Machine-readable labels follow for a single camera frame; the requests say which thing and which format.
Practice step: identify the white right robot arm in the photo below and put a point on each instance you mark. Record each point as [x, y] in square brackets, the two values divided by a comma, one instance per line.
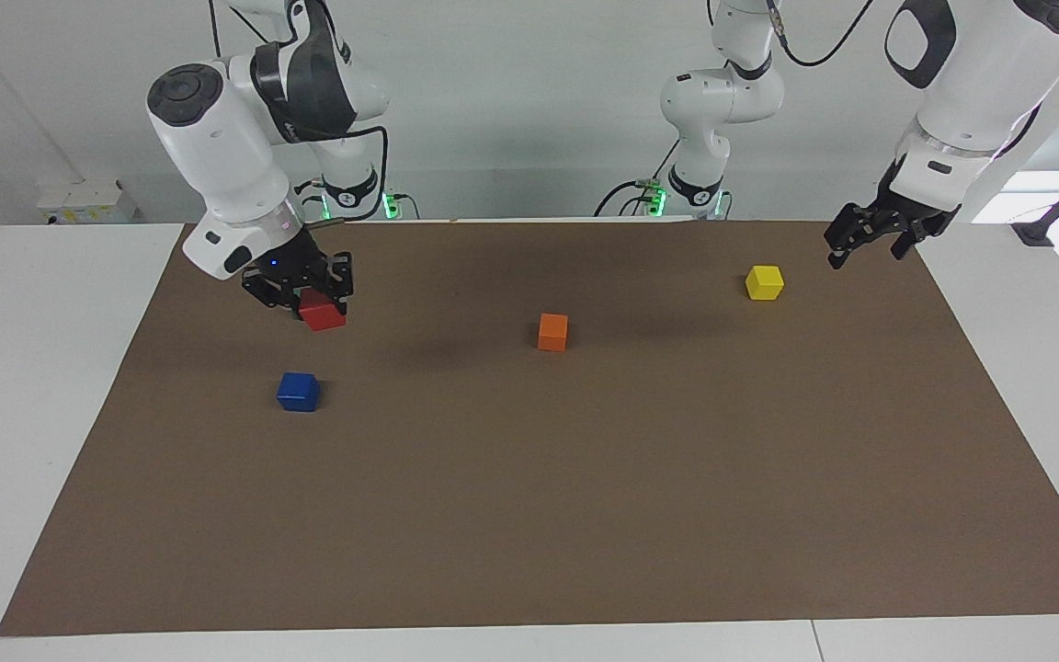
[217, 147]

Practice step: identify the red wooden block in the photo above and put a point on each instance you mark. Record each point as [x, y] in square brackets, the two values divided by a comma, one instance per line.
[322, 313]

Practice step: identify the yellow wooden block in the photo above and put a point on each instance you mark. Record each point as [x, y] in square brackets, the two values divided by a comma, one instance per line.
[764, 283]

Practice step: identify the orange wooden block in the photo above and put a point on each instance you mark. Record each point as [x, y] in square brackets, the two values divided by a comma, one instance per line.
[552, 333]

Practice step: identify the blue wooden block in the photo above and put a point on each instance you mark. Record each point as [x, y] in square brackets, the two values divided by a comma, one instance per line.
[298, 393]

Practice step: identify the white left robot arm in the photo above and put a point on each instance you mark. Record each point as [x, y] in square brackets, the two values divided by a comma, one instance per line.
[980, 83]

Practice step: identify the white wall box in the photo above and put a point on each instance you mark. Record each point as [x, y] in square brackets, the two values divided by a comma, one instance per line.
[84, 202]

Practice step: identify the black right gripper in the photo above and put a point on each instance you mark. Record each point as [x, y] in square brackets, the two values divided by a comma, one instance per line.
[289, 271]

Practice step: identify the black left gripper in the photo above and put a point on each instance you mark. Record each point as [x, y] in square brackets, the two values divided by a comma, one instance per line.
[897, 219]

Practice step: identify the brown table mat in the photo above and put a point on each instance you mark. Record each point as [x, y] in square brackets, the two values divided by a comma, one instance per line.
[529, 478]

